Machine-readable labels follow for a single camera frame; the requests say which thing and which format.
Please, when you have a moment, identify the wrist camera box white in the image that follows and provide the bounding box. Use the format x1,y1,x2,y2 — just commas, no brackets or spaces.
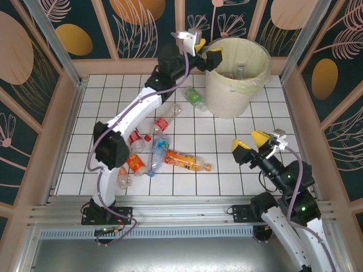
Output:
171,28,204,57
269,129,288,151

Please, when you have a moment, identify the large bottle blue label blue cap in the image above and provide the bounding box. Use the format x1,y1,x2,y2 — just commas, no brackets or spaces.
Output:
146,134,173,177

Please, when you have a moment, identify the red-capped bottle red white label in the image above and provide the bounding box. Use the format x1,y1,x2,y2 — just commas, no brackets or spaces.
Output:
128,127,147,152

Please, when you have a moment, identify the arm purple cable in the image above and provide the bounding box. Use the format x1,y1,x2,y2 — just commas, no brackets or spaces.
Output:
265,143,341,272
87,42,191,247

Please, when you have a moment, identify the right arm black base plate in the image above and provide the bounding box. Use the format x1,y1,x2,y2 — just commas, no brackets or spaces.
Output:
231,202,269,224

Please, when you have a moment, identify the clear bottle green label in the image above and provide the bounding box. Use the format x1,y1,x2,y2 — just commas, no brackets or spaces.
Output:
183,87,209,113

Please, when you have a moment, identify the aluminium mounting rail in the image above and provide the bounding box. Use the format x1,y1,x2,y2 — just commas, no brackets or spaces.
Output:
27,194,340,229

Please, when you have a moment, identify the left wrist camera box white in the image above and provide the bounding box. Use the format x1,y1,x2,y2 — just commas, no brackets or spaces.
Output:
171,28,204,57

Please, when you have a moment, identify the cream plastic waste bin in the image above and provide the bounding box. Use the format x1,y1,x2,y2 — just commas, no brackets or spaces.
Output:
203,38,272,120

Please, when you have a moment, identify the slotted grey cable duct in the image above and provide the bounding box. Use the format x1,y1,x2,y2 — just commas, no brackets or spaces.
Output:
38,227,258,239

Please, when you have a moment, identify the orange juice bottle orange label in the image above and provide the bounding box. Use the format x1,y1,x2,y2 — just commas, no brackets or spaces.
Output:
165,149,213,173

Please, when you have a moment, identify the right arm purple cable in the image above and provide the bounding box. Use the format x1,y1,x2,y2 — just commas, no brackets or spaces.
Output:
265,143,341,272

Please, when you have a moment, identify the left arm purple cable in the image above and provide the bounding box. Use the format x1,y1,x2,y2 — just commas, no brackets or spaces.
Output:
87,42,191,247

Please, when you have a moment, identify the aluminium frame post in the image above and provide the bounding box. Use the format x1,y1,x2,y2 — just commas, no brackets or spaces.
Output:
280,0,330,83
22,0,87,87

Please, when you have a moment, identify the aluminium side rail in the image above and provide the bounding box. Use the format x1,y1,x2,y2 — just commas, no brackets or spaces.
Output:
47,80,86,205
280,79,324,201

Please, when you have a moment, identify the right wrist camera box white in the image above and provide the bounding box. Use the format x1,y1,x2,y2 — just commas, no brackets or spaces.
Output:
269,129,288,151

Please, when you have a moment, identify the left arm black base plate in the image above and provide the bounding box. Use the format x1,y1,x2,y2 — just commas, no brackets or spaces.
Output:
81,206,134,226

